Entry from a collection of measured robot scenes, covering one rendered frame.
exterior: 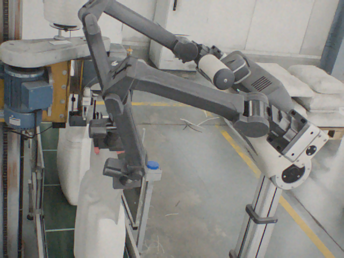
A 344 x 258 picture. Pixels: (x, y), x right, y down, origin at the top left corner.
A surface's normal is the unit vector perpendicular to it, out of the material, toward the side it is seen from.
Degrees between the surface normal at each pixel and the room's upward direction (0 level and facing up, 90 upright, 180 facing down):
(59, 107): 90
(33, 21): 90
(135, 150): 117
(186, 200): 0
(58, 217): 0
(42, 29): 90
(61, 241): 0
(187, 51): 87
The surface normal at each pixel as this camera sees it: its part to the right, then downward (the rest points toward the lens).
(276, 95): 0.00, 0.03
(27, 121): 0.50, 0.47
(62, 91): 0.30, 0.46
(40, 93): 0.67, 0.42
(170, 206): 0.16, -0.89
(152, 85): -0.01, 0.79
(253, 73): -0.47, -0.69
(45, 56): 0.82, 0.36
